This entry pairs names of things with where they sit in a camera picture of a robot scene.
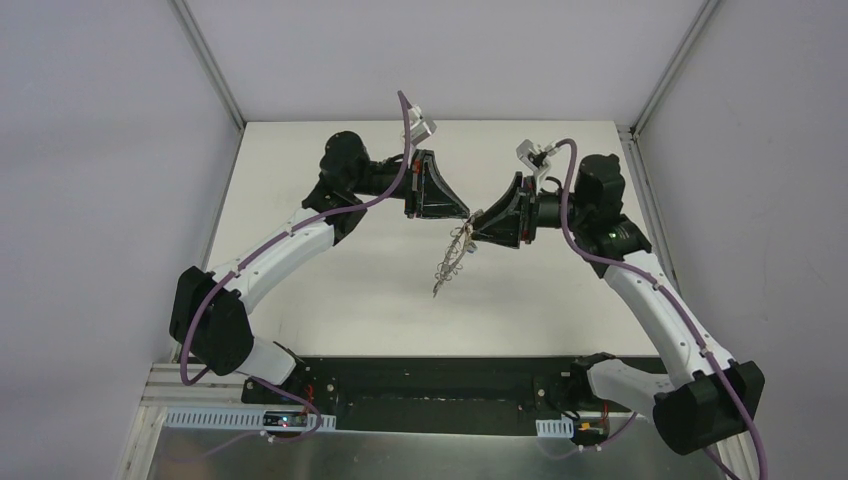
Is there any white slotted cable duct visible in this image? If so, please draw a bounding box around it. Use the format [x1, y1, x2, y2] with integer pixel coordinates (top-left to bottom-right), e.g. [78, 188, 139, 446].
[163, 407, 317, 433]

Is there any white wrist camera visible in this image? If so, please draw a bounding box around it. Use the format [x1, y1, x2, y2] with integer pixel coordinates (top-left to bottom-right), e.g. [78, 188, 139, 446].
[400, 104, 437, 148]
[516, 139, 559, 190]

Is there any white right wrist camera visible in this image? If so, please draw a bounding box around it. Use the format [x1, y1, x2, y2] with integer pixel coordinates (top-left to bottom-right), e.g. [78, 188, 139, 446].
[516, 139, 559, 190]

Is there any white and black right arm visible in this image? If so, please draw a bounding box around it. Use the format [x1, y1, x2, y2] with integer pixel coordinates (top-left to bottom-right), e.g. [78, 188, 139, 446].
[472, 155, 765, 456]

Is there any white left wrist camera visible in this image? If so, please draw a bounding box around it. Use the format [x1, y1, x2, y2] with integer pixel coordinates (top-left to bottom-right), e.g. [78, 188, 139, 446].
[400, 104, 437, 148]

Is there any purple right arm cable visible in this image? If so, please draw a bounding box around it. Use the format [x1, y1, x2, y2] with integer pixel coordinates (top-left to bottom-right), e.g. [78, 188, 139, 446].
[536, 138, 770, 480]

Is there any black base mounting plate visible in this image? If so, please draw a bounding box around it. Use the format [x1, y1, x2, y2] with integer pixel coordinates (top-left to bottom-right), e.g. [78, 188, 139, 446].
[281, 356, 625, 436]

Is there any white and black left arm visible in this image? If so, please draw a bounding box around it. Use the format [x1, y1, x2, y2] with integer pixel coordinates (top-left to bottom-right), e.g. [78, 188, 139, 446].
[169, 131, 470, 405]

